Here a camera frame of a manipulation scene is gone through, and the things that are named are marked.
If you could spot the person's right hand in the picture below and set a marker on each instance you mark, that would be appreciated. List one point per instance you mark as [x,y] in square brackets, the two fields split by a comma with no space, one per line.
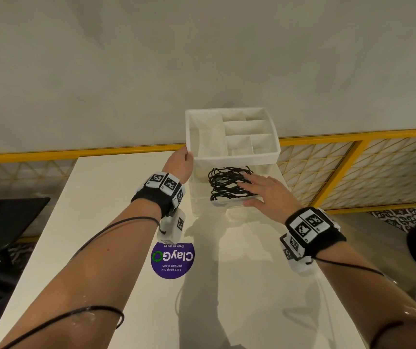
[273,199]

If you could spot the person's left hand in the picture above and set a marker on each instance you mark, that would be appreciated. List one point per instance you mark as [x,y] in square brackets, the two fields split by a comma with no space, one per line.
[179,167]

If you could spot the white plastic drawer organizer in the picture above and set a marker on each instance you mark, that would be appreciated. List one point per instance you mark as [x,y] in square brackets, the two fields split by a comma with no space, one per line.
[208,141]

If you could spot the person's right forearm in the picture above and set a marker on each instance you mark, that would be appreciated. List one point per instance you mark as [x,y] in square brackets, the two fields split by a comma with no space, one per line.
[375,301]

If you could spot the person's left forearm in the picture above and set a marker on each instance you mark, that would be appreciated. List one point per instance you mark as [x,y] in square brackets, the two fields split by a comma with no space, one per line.
[95,265]

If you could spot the round purple sticker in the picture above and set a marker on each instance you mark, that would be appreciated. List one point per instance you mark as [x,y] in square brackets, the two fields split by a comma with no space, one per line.
[173,259]

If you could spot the yellow metal lattice fence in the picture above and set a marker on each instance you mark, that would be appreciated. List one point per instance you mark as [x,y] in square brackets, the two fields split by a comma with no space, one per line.
[393,170]

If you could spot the patterned floor mat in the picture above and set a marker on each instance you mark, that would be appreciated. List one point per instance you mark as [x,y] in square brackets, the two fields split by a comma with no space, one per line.
[404,218]
[22,252]

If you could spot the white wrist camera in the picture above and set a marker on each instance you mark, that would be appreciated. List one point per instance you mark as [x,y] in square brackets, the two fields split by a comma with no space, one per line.
[298,267]
[168,228]

